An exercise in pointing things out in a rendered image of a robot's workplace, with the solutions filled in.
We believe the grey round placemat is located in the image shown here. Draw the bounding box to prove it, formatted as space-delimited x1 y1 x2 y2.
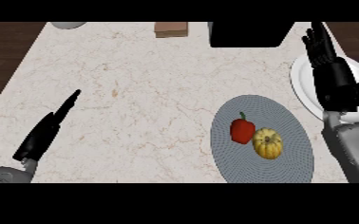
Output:
209 94 317 184

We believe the yellow squash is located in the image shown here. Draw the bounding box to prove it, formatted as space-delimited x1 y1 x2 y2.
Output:
252 126 286 160

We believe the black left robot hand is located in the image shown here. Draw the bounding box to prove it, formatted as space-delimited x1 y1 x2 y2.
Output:
12 88 83 162

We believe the black appliance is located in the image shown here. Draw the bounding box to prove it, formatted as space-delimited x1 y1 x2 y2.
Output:
207 21 298 48

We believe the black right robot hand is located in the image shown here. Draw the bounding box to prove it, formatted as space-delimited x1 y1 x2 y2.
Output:
301 21 359 113

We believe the white plate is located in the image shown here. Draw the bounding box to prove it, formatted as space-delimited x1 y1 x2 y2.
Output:
290 54 359 123

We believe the brown wooden block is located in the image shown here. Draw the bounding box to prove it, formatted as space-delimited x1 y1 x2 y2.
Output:
153 21 191 39

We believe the red bell pepper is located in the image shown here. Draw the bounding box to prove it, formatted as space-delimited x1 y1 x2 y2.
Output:
230 111 258 145

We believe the grey round bowl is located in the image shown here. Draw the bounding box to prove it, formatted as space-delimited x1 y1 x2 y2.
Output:
49 21 89 30

